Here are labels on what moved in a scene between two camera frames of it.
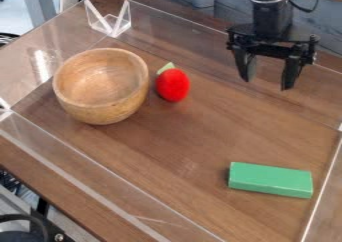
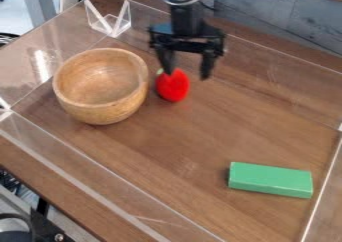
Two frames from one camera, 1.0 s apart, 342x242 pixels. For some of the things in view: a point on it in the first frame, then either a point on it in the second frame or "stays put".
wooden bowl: [100, 84] stays put
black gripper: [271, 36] -> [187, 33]
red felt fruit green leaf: [172, 83] stays put
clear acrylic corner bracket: [111, 25] stays put
